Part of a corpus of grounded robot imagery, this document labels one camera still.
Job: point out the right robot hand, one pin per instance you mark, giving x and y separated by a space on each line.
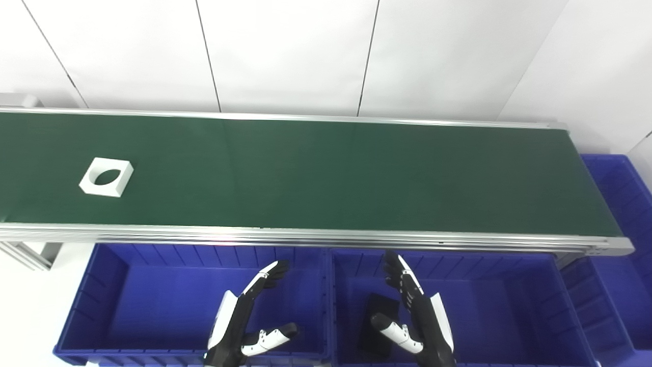
430 326

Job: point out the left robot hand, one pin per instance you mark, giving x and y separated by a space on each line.
229 326

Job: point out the blue plastic bin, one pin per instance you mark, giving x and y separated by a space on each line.
499 316
626 285
168 306

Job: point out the green conveyor belt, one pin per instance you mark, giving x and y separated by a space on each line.
305 236
331 173

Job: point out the grey motor housing box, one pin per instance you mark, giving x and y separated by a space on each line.
20 100

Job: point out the white block with round hole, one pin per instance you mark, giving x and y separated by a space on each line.
118 179

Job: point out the black flat part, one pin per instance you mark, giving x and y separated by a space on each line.
379 306

